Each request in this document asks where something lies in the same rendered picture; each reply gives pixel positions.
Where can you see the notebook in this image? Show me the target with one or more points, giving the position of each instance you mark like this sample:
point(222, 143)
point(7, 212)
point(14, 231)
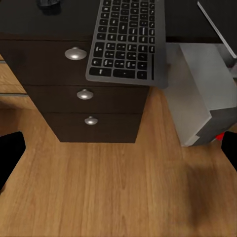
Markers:
point(222, 15)

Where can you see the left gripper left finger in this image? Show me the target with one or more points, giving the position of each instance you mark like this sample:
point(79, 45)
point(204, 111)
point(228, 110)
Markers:
point(12, 147)

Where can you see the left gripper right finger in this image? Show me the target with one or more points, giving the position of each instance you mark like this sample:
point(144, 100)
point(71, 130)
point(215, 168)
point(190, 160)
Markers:
point(229, 147)

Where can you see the keyboard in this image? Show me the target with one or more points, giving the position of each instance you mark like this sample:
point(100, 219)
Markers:
point(129, 44)

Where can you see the cabinet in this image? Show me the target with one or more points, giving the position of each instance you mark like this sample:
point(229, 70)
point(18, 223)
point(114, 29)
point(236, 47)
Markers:
point(77, 110)
point(12, 93)

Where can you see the desk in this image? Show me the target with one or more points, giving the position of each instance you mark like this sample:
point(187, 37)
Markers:
point(75, 20)

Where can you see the desktop computer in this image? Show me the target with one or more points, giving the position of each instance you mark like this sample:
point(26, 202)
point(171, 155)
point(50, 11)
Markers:
point(201, 94)

